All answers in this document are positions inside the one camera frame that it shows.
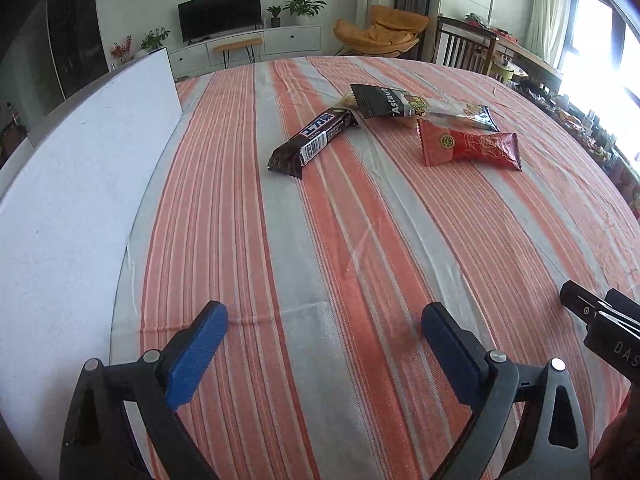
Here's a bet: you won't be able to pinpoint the white television cabinet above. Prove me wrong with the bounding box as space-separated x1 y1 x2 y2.
167 24 322 81

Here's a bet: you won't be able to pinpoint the red snack packet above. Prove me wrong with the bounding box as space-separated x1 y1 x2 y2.
416 118 523 172

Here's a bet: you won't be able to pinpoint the large green potted plant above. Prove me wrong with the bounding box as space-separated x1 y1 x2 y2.
281 0 327 26

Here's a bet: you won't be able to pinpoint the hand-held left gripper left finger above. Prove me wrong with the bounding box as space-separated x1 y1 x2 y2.
60 300 229 480

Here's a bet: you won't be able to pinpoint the row of assorted packages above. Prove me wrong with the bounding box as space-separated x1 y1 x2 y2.
515 75 640 201

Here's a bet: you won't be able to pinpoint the white sheer curtain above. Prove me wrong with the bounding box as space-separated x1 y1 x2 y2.
525 0 568 66

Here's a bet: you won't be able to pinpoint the black television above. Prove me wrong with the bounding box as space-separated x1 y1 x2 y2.
178 0 262 43

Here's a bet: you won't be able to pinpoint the black snack packet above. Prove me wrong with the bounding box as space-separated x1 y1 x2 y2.
349 83 501 133

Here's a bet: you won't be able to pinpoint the black glass display cabinet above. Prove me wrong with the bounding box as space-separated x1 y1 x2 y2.
45 0 110 101

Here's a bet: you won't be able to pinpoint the orange rocking chair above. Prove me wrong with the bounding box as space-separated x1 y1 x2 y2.
333 4 431 58

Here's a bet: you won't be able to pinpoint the red flowers in vase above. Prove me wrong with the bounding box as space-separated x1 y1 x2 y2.
110 35 133 66

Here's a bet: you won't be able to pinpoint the window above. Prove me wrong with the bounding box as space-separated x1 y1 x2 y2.
555 0 640 176

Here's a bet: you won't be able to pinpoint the wooden bench with black legs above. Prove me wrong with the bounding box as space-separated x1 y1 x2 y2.
212 36 264 68

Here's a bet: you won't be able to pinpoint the brown chocolate bar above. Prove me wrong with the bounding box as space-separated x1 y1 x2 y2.
267 107 362 179

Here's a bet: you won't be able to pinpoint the bushy green potted plant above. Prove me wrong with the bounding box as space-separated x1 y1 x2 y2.
140 27 171 53

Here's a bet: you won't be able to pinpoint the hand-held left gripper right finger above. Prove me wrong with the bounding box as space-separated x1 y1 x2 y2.
421 301 592 480

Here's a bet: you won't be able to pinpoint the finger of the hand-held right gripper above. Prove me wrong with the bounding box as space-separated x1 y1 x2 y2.
605 288 640 326
559 280 608 322

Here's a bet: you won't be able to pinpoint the white cardboard box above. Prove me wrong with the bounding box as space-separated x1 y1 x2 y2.
0 47 185 461

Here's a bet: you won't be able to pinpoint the orange striped tablecloth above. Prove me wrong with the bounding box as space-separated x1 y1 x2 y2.
110 55 633 480

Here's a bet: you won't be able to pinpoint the yellow green stool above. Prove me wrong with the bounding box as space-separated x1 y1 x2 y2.
492 57 526 86

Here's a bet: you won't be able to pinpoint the dark wooden chair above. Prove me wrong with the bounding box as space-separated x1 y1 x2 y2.
432 15 498 78

